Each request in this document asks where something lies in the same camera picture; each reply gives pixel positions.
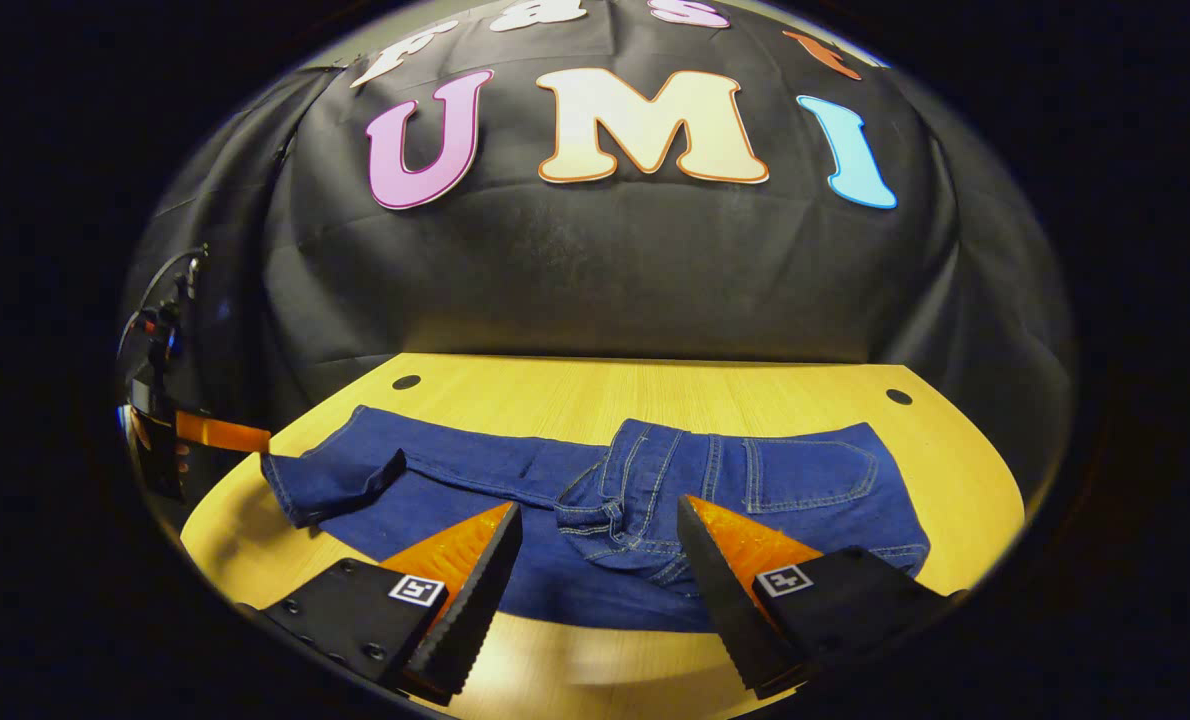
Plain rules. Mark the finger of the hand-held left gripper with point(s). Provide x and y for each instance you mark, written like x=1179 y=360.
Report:
x=220 y=433

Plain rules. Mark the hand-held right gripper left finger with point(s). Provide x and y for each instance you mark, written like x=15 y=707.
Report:
x=475 y=600

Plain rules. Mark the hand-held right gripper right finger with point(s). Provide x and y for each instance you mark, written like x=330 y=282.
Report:
x=720 y=600

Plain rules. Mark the blue denim jeans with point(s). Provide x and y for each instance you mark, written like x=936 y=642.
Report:
x=515 y=475

